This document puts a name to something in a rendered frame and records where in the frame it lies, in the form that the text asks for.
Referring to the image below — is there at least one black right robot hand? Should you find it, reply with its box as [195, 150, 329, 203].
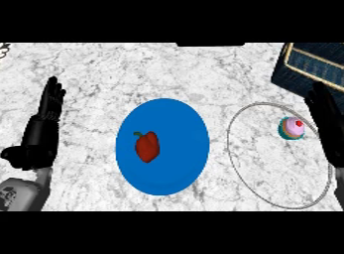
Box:
[302, 81, 344, 169]

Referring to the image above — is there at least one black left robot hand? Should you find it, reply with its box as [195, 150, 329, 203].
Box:
[0, 75, 68, 172]

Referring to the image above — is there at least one pink frosted cupcake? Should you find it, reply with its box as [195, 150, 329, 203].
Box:
[276, 116, 305, 141]

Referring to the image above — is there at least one dark blue wicker basket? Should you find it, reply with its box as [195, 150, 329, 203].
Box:
[269, 42, 344, 121]

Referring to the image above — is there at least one red bell pepper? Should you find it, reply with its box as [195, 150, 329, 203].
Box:
[131, 131, 161, 164]

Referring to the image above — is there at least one blue oval plate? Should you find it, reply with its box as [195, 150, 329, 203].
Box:
[114, 97, 211, 196]

